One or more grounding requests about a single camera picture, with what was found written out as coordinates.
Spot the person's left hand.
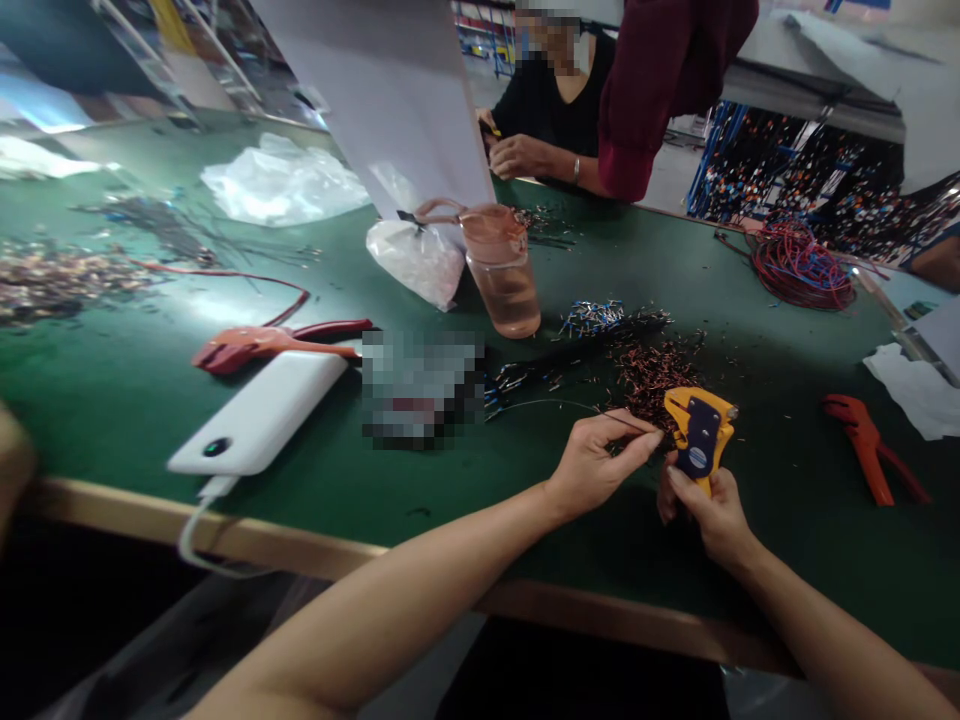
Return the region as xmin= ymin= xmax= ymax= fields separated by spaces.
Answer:
xmin=545 ymin=414 xmax=667 ymax=518

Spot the person's right hand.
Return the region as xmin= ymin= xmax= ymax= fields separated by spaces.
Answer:
xmin=657 ymin=452 xmax=762 ymax=569

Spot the thin black wire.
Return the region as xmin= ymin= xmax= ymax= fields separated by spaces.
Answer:
xmin=485 ymin=398 xmax=661 ymax=435

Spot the yellow blue wire stripper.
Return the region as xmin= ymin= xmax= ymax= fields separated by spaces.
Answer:
xmin=662 ymin=386 xmax=740 ymax=499

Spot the pink water bottle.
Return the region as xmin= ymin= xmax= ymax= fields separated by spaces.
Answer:
xmin=457 ymin=203 xmax=543 ymax=340

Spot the white crumpled paper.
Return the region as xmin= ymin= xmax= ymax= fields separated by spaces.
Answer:
xmin=862 ymin=342 xmax=960 ymax=442

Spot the clear bag of white parts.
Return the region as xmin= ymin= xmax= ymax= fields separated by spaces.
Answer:
xmin=365 ymin=196 xmax=468 ymax=313

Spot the white power bank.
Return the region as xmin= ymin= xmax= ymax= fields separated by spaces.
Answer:
xmin=166 ymin=352 xmax=351 ymax=478

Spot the dark red garment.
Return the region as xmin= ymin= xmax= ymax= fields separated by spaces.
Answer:
xmin=597 ymin=0 xmax=760 ymax=204

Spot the person's body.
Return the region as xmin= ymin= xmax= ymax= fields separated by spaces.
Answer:
xmin=37 ymin=569 xmax=826 ymax=720

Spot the crumpled clear plastic bag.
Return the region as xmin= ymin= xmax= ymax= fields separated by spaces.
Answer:
xmin=199 ymin=133 xmax=373 ymax=228

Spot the pile of stripped wire scraps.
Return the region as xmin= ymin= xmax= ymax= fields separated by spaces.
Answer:
xmin=599 ymin=327 xmax=744 ymax=459

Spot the bundle of black blue wires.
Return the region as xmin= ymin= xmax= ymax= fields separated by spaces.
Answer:
xmin=479 ymin=297 xmax=676 ymax=421

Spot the orange handled cutter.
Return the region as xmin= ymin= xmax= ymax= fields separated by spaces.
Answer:
xmin=821 ymin=394 xmax=933 ymax=508

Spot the coil of red blue wires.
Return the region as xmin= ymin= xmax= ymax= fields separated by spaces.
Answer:
xmin=713 ymin=212 xmax=860 ymax=313

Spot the red handled cutter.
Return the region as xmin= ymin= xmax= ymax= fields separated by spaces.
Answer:
xmin=191 ymin=317 xmax=374 ymax=376

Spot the rack of hanging wire harnesses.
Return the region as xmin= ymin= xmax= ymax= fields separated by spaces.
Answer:
xmin=686 ymin=97 xmax=960 ymax=264

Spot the white charging cable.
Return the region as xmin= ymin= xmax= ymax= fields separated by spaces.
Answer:
xmin=176 ymin=475 xmax=279 ymax=579

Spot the red wire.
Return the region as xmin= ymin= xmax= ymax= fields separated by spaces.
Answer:
xmin=127 ymin=258 xmax=311 ymax=328

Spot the pile of thin dark wires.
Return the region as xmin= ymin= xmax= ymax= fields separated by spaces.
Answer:
xmin=71 ymin=191 xmax=324 ymax=275

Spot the pile of copper wire bits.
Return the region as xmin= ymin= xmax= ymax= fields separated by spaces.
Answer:
xmin=0 ymin=236 xmax=166 ymax=331

